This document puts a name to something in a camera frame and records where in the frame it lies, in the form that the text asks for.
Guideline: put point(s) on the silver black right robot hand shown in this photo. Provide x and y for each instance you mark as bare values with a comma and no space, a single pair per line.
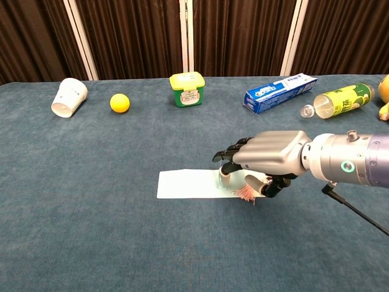
273,152

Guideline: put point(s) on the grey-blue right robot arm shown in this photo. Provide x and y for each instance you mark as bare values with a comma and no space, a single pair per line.
349,158

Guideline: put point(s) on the blue white toothpaste box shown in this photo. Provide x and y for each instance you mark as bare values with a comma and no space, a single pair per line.
276,92

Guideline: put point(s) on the clear bottle green yellow label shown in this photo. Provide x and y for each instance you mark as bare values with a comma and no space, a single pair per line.
343,100

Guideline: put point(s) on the white paper card with tassel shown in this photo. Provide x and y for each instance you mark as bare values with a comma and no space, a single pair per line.
185,184

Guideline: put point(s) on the green tub with yellow lid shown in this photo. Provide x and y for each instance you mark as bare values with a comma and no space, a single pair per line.
187,88

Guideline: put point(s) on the dark brown screen panel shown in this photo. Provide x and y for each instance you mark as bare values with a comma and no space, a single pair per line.
130,36
30,36
343,36
243,36

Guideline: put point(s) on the yellow fruit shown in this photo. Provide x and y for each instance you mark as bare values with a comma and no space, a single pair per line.
384,91

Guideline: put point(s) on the yellow ball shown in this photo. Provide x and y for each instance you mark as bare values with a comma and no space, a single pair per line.
119,103

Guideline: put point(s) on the blue table cloth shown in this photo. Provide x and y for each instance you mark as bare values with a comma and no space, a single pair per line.
121,237

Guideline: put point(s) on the white paper cup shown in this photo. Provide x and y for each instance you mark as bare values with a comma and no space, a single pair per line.
70,95

